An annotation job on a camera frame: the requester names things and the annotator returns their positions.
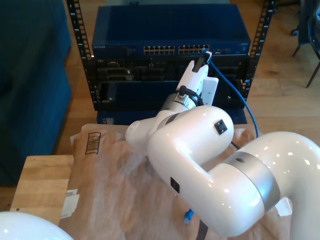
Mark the black rack shelf tray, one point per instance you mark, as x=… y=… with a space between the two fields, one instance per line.
x=137 y=95

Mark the black rack server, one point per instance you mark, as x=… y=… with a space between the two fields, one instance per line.
x=150 y=70

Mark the blue sofa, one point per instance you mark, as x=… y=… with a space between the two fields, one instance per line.
x=30 y=87

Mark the torn white label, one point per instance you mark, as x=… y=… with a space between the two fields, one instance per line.
x=285 y=210

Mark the brown paper mailer bag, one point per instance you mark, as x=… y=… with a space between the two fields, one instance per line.
x=112 y=187

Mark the black office chair base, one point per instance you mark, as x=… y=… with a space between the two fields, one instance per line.
x=295 y=32

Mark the dark wooden chair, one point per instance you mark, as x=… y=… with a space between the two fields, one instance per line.
x=313 y=72

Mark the white shipping label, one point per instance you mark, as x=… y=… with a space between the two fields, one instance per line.
x=70 y=203

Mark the blue network switch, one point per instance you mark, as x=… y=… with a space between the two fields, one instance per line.
x=170 y=27

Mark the black rack frame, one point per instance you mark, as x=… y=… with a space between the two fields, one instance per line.
x=80 y=32

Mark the blue grey garment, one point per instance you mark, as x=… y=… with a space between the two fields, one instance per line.
x=308 y=25

